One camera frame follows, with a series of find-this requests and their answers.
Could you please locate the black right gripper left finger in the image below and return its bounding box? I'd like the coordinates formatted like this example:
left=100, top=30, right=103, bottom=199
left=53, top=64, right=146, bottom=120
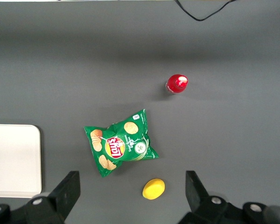
left=25, top=170, right=81, bottom=224

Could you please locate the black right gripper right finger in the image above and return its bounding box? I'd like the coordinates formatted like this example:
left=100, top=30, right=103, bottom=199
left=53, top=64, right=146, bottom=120
left=179, top=170, right=243, bottom=224

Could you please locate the pale pink plastic tray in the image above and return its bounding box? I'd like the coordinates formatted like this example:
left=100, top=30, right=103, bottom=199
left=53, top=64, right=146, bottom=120
left=0, top=124, right=42, bottom=198

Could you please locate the yellow lemon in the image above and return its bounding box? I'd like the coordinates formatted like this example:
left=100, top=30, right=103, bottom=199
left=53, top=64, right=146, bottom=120
left=142, top=178, right=166, bottom=200

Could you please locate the green Lay's chips bag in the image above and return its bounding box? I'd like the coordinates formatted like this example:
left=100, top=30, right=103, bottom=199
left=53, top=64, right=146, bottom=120
left=83, top=109, right=159, bottom=178

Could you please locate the red cola bottle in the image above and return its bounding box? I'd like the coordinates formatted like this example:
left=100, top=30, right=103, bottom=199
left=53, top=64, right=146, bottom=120
left=165, top=74, right=189, bottom=94

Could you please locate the thin black table cable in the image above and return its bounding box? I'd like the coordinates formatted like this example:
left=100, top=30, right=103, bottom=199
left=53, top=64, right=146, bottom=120
left=174, top=0, right=238, bottom=22

